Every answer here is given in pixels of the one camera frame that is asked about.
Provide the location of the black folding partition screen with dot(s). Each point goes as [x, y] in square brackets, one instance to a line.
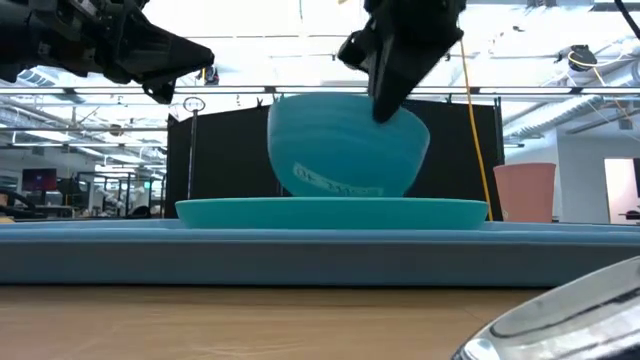
[225, 160]

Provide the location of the dark red monitor screen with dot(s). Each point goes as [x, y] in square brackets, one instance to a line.
[39, 180]

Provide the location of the pink plastic cup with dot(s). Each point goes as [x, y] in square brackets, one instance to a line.
[525, 192]

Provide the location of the round sign pole stand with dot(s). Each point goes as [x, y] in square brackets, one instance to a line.
[192, 150]

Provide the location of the blue plastic tray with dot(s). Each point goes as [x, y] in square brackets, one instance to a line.
[300, 255]

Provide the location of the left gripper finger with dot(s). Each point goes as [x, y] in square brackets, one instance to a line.
[150, 37]
[155, 67]

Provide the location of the silver metal spoon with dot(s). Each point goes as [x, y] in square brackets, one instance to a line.
[575, 320]

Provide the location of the teal round plate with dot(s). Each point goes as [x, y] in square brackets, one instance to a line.
[330, 214]

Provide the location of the blue bowl with label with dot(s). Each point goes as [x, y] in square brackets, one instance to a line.
[330, 145]

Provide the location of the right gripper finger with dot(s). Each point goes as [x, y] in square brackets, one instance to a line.
[425, 57]
[387, 85]

